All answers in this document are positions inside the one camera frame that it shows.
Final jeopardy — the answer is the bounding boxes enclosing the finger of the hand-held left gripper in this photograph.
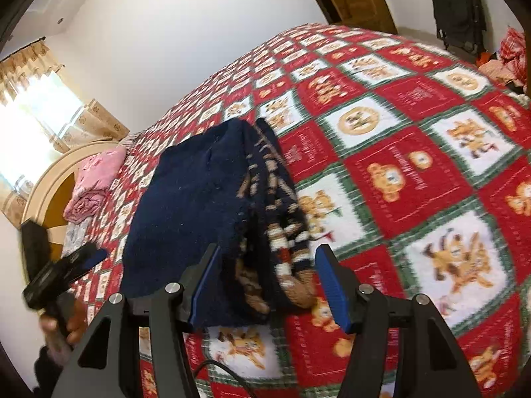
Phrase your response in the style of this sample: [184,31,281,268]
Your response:
[62,243,110,278]

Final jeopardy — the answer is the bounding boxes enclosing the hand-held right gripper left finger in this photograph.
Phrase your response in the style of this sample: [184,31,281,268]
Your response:
[50,243,225,398]

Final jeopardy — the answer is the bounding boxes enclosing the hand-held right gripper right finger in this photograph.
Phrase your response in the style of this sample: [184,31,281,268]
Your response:
[314,244,484,398]

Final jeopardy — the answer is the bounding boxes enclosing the navy patterned knit sweater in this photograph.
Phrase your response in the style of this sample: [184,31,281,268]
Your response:
[122,117,320,328]

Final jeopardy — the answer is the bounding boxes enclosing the person's left forearm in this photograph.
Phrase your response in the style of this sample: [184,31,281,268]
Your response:
[32,344,72,396]

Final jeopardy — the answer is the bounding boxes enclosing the dark hanging clothes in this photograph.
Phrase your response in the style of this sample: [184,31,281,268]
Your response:
[423,0,488,56]

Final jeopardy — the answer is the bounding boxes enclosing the person's left hand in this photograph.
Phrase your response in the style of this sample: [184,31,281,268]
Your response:
[39,298,89,358]

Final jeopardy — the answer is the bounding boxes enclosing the grey pillow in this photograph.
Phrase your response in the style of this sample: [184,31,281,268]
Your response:
[61,220,90,258]

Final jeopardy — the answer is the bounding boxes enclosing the dark bedside cabinet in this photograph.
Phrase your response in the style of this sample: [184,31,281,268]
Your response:
[20,221,53,283]

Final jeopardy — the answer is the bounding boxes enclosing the pink folded cloth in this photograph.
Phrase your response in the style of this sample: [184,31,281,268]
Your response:
[63,149,127,224]

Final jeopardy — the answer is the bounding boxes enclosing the cream round headboard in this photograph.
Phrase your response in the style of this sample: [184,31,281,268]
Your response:
[21,140,121,258]

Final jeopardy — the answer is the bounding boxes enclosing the beige patterned curtain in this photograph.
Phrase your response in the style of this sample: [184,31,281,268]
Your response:
[0,40,131,216]

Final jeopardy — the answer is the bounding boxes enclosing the bright window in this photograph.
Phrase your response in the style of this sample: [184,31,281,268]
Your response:
[0,72,84,187]

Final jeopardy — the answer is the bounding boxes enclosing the red checked printed blanket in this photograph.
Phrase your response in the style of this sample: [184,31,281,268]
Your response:
[62,23,531,398]

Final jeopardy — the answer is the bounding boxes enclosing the red orange cloth pile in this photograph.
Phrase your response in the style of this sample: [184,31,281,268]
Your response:
[475,27,531,92]

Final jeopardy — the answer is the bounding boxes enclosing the black cable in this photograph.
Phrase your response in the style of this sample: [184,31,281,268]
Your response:
[193,359,259,398]

